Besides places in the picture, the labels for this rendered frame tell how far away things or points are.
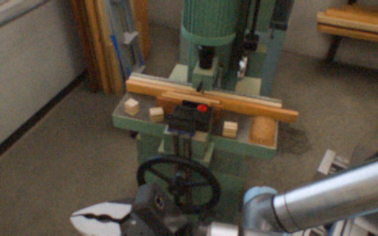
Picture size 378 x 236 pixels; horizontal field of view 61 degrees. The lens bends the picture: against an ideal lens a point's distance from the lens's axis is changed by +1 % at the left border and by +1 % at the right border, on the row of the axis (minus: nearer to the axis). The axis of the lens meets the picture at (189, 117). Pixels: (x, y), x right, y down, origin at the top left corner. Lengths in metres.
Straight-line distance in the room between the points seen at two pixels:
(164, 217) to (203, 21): 0.66
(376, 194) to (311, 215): 0.11
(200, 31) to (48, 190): 1.53
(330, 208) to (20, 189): 1.95
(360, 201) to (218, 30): 0.63
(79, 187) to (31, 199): 0.28
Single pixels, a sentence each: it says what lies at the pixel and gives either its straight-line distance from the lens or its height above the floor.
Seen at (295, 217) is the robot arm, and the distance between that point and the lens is 0.60.
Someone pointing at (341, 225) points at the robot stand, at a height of 0.73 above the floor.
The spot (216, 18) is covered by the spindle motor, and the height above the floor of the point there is 1.29.
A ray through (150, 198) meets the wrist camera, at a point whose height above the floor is 1.32.
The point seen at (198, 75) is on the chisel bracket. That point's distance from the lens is 1.11.
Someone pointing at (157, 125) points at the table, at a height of 0.89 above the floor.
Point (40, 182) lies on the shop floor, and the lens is 2.26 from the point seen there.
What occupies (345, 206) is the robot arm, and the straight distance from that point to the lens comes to 0.57.
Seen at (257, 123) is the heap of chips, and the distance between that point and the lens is 1.15.
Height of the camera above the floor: 1.68
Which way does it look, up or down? 41 degrees down
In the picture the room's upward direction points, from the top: 4 degrees clockwise
